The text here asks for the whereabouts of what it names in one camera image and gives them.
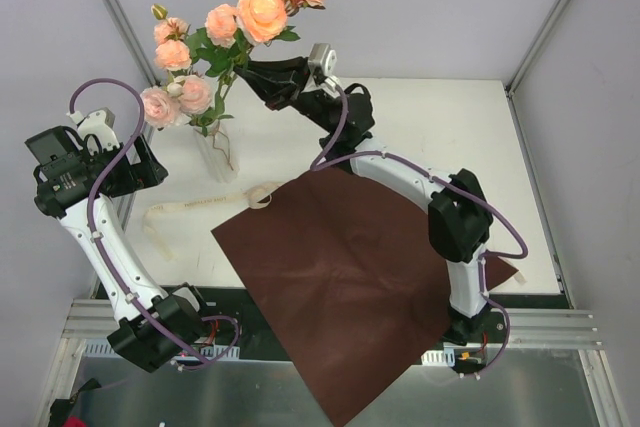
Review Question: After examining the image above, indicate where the white ribbed ceramic vase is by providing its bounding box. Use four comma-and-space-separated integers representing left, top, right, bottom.
192, 120, 239, 183

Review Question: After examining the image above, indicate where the left aluminium frame post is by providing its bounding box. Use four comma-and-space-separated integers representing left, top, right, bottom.
74, 0, 167, 94

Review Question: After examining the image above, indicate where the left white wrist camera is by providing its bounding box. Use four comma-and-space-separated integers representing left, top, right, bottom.
67, 108, 120, 151

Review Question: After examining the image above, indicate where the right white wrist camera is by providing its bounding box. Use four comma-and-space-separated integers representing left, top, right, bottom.
304, 43, 339, 95

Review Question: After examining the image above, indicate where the aluminium frame post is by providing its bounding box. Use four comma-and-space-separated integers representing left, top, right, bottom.
74, 0, 167, 94
505, 0, 573, 99

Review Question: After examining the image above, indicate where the right aluminium frame post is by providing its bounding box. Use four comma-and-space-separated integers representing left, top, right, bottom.
505, 0, 573, 99

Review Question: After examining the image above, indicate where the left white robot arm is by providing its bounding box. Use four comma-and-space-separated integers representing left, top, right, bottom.
25, 126, 212, 372

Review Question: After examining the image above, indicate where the pink rose stem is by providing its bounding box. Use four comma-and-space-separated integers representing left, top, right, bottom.
191, 4, 254, 136
219, 0, 329, 103
141, 4, 217, 137

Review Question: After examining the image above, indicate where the cream printed ribbon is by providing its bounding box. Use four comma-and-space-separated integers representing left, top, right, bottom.
142, 182, 282, 261

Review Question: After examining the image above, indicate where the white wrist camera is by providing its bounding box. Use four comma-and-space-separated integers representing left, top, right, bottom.
304, 43, 339, 95
67, 108, 120, 151

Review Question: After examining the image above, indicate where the red wrapping paper sheet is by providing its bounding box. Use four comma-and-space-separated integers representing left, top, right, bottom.
210, 168, 521, 427

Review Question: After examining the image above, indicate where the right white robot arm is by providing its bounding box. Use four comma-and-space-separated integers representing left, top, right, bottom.
234, 57, 493, 346

